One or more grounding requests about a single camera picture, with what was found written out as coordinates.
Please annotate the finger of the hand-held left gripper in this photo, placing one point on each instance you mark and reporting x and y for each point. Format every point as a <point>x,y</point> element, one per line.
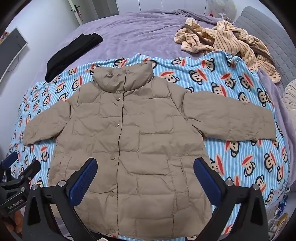
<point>9,160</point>
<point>30,170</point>

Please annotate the grey quilted headboard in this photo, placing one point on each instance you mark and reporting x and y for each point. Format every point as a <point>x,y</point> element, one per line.
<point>270,30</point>

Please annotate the white wardrobe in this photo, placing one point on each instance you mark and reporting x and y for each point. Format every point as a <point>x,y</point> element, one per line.
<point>180,3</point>

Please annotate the tan puffer jacket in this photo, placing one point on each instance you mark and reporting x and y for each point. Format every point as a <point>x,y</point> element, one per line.
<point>143,129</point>

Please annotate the person's left hand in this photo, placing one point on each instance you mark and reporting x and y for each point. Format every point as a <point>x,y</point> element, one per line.
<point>15,221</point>

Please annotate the orange ornaments row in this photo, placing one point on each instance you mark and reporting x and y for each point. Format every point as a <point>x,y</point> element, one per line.
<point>4,37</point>

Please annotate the beige striped clothes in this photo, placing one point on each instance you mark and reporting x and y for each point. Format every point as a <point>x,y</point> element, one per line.
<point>226,39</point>

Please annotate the white door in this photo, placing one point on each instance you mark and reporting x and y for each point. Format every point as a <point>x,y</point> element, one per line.
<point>77,10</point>

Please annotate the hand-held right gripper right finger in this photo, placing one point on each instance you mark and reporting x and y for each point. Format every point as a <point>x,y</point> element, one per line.
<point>205,178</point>

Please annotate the folded black garment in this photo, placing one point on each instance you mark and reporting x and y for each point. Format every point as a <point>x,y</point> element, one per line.
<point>69,54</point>

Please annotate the cream round cushion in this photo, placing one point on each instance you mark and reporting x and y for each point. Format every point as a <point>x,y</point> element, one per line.
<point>290,97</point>

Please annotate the monkey print striped blanket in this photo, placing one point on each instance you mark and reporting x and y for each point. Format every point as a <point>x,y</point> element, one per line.
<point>208,76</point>

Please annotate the white covered fan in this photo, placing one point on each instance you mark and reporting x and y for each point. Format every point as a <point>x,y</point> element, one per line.
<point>219,7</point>

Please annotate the wall mounted curved screen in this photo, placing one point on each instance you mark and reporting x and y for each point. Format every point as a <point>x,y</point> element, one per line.
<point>10,53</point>

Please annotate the purple bedspread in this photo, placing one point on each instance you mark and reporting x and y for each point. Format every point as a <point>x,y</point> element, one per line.
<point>143,34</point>

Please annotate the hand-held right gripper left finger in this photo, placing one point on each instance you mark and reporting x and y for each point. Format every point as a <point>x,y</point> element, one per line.
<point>84,178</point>

